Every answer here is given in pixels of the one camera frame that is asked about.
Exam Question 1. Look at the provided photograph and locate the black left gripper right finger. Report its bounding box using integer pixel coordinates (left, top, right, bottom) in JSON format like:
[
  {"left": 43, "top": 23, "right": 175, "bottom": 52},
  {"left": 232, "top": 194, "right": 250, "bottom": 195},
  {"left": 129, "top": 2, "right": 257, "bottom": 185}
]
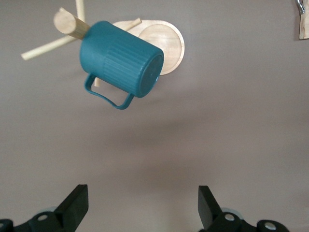
[{"left": 198, "top": 185, "right": 289, "bottom": 232}]

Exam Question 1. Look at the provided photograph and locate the brown table cover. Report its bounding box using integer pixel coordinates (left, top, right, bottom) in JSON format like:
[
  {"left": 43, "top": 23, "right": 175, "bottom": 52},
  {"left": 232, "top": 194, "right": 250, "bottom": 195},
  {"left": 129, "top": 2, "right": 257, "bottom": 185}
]
[{"left": 0, "top": 0, "right": 309, "bottom": 232}]

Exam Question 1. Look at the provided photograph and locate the teal ribbed plastic cup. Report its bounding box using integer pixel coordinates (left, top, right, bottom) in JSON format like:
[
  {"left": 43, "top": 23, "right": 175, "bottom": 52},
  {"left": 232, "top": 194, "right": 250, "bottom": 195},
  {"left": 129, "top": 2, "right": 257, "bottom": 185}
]
[{"left": 79, "top": 20, "right": 165, "bottom": 111}]

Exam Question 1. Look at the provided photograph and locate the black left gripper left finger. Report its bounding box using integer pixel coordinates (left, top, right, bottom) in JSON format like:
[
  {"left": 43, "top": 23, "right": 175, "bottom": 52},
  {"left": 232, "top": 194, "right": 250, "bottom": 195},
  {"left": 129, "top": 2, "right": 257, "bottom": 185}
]
[{"left": 0, "top": 184, "right": 89, "bottom": 232}]

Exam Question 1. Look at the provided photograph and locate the wooden cup rack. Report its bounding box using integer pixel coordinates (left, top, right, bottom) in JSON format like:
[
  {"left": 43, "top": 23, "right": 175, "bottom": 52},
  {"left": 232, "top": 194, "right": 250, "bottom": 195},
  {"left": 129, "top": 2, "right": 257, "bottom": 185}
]
[{"left": 20, "top": 0, "right": 185, "bottom": 87}]

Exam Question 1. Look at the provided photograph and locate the bamboo cutting board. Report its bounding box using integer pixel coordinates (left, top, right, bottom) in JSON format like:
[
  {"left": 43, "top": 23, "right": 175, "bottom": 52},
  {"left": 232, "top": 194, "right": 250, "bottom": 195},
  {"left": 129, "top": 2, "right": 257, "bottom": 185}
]
[{"left": 295, "top": 0, "right": 309, "bottom": 41}]

